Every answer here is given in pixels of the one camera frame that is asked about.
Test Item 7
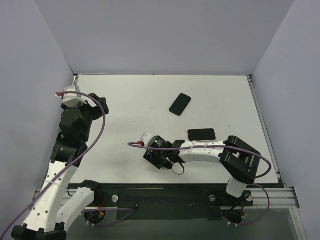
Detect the black phone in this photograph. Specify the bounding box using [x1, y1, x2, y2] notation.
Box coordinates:
[143, 150, 173, 170]

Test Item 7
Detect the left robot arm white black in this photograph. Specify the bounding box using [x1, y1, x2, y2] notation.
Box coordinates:
[11, 90, 109, 240]

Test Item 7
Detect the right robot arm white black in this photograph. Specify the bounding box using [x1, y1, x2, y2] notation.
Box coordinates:
[139, 133, 260, 205]

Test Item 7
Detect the phone in pink case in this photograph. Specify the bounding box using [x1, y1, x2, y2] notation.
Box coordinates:
[187, 128, 217, 142]

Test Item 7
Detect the black phone face down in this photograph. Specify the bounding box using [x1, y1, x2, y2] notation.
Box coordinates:
[169, 93, 192, 116]

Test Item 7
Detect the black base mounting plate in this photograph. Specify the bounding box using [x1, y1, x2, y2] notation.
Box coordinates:
[100, 183, 254, 221]

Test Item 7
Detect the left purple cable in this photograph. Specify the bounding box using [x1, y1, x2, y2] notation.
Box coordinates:
[0, 91, 107, 240]

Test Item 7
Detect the purple cable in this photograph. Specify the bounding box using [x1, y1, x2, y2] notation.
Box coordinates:
[0, 91, 107, 240]
[127, 141, 273, 227]

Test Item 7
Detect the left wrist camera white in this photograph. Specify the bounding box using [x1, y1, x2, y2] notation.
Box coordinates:
[60, 85, 87, 108]

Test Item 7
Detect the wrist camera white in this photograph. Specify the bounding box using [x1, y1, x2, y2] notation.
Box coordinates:
[138, 133, 153, 147]
[60, 85, 87, 108]

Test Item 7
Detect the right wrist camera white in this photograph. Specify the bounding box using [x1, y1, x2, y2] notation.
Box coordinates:
[138, 133, 153, 147]

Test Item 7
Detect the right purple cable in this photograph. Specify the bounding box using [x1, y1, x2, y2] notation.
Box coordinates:
[127, 141, 273, 227]

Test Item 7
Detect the aluminium frame rail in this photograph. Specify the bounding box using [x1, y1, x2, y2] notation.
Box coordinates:
[246, 74, 300, 209]

